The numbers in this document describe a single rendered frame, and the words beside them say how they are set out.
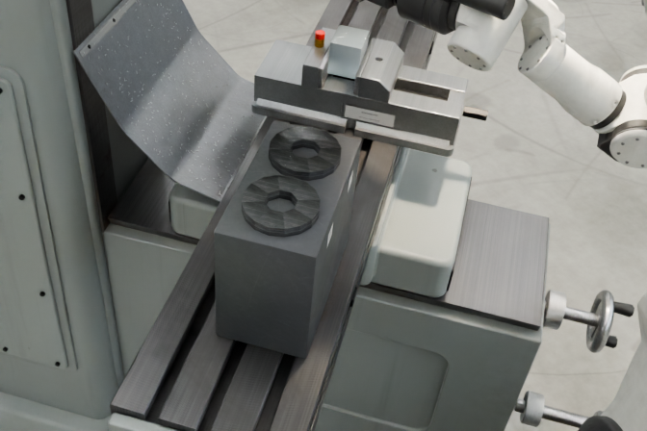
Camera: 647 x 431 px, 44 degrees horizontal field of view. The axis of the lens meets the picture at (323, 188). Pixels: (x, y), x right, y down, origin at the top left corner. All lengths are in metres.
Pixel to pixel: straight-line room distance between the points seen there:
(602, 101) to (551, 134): 1.95
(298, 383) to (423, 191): 0.54
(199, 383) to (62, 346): 0.74
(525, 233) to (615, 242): 1.21
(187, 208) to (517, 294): 0.58
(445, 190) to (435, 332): 0.25
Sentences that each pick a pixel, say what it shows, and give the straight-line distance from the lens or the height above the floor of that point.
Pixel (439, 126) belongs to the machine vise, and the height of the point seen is 0.98.
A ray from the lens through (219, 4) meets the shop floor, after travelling 3.59.
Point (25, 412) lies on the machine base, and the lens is 1.91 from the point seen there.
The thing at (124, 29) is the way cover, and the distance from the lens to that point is 1.35.
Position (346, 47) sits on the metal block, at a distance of 1.30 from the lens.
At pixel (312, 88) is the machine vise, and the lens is 1.32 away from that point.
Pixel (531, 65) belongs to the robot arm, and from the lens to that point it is 1.10.
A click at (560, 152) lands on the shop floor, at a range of 3.00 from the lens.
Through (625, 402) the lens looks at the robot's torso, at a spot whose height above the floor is 1.10.
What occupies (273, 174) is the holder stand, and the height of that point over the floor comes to 1.12.
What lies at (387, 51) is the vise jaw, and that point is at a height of 1.05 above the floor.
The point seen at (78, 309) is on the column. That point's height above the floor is 0.54.
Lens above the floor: 1.76
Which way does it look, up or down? 42 degrees down
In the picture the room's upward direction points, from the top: 6 degrees clockwise
